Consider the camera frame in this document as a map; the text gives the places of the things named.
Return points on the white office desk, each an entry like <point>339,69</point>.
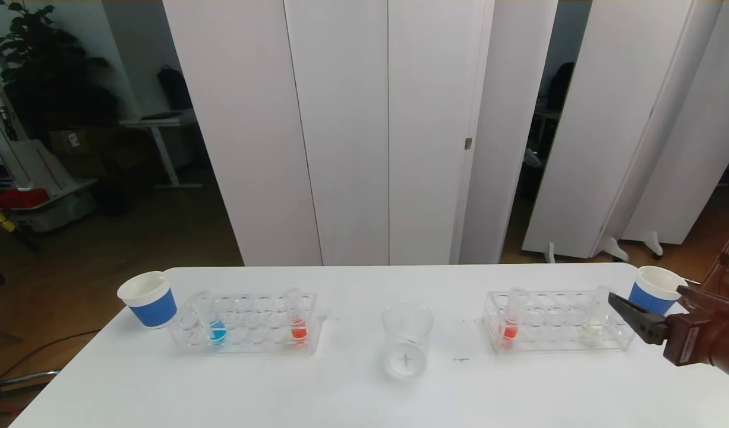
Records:
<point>159,123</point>

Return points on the brown cardboard box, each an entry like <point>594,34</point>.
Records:
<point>85,141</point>

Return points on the brown metal stand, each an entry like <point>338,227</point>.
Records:
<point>722,261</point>

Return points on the black laptop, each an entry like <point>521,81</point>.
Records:
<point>162,116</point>

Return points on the black backpack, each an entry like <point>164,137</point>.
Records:
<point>174,89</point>

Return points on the blue liquid test tube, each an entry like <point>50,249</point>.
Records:
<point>217,334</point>

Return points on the white partition panel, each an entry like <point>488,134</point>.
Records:
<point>602,119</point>
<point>340,119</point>
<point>703,148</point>

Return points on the white machine with base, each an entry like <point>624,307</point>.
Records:
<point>37,169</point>

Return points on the red plastic box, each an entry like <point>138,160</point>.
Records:
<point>19,199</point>

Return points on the yellow liquid test tube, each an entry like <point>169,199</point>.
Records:
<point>591,333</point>

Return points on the clear glass beaker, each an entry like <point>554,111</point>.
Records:
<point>406,356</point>

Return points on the clear plastic test tube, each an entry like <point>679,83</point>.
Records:
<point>509,330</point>

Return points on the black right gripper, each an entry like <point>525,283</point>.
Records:
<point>687,340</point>

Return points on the black chair backrest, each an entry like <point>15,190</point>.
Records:
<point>560,86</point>

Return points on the white blue paper cup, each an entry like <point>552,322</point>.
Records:
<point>652,297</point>
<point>153,306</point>

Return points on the clear acrylic test tube rack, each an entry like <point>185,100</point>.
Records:
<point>548,334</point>
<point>251,334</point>

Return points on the silver metal frame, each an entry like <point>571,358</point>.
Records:
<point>25,378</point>

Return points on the red liquid test tube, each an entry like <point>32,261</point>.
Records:
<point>299,331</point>

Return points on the dark green potted plant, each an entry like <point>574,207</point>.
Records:
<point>43,77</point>

